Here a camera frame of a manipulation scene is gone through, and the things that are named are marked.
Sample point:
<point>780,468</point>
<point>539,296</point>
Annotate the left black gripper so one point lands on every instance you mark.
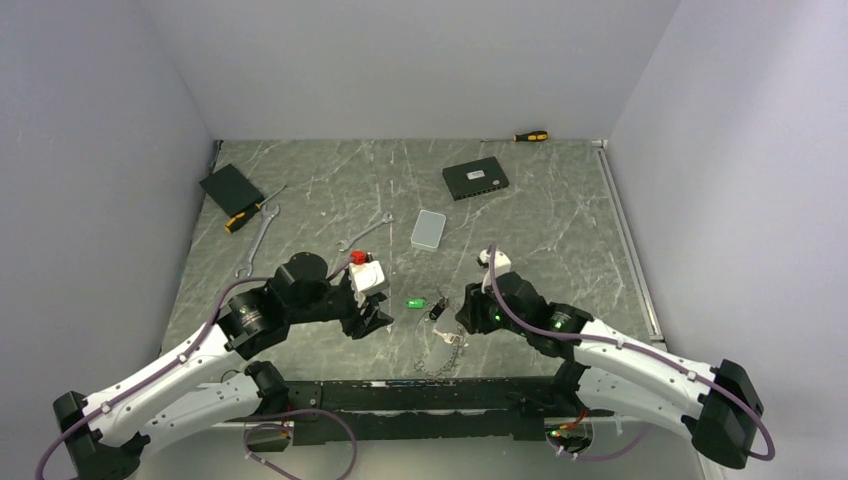
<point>360,325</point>

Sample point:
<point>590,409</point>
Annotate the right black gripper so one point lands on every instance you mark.
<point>471,314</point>

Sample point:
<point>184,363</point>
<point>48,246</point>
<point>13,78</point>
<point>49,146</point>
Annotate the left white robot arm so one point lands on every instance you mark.
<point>215,374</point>

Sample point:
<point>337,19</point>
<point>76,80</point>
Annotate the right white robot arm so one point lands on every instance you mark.
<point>716,407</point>

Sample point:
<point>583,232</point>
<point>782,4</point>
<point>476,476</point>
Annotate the grey plastic box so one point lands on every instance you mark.
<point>428,230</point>

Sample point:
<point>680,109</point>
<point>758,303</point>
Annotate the small silver wrench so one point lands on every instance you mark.
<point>346,244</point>

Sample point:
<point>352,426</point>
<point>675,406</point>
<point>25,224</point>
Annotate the large silver wrench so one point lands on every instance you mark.
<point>244,268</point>

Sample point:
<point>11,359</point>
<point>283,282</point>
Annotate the yellow black screwdriver near box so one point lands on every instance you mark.
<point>238,221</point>

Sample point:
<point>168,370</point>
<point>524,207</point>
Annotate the black flat box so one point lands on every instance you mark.
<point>231,190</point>

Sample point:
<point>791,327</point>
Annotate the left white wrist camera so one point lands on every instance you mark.
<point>368,278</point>

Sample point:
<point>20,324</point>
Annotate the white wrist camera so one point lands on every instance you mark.
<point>493,265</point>
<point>368,278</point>

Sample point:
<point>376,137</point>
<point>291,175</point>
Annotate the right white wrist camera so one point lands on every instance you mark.
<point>493,265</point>

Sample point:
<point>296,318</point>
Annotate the black network switch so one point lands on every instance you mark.
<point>475,178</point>

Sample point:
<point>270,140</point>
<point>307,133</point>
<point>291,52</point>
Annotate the yellow black screwdriver at wall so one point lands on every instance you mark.
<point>536,136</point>

